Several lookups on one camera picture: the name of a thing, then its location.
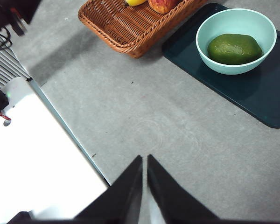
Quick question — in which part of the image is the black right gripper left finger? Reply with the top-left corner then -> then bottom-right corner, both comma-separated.
72,154 -> 143,224

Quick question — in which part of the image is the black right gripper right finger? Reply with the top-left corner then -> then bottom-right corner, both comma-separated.
147,154 -> 224,224

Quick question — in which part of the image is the teal ceramic bowl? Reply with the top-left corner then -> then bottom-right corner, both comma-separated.
195,8 -> 278,76

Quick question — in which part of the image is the green avocado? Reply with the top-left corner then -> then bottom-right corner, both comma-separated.
207,33 -> 264,66

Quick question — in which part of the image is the brown wicker basket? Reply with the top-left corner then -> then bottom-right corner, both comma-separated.
77,0 -> 207,59

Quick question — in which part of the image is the yellow banana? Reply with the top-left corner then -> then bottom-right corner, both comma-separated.
124,0 -> 147,7

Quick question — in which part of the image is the dark rectangular tray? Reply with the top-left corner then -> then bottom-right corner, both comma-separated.
161,2 -> 280,129

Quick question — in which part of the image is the red yellow apple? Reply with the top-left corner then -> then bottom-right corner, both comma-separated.
147,0 -> 183,14

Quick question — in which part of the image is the black cable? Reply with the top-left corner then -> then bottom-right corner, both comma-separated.
0,25 -> 13,51

